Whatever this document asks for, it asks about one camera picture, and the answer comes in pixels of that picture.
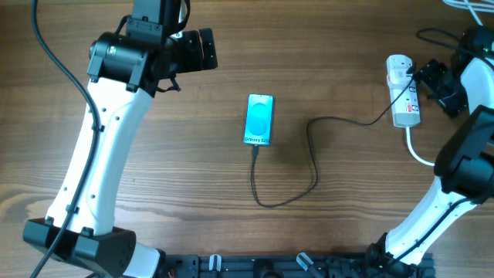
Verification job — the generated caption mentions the white power strip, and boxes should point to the white power strip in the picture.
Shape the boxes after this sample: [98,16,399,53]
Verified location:
[386,54,421,128]

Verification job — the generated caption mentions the white cable bundle corner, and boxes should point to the white cable bundle corner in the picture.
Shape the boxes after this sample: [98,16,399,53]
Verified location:
[442,0,493,25]

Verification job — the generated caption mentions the teal Galaxy smartphone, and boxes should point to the teal Galaxy smartphone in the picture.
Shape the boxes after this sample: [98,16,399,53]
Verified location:
[243,94,274,146]

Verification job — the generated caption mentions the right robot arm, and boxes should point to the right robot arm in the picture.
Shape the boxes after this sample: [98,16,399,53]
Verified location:
[360,25,493,277]

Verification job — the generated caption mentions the black USB charger cable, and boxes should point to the black USB charger cable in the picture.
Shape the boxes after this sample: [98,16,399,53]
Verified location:
[249,63,418,209]

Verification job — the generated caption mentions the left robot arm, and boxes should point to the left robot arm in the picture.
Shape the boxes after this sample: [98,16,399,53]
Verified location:
[22,0,218,277]

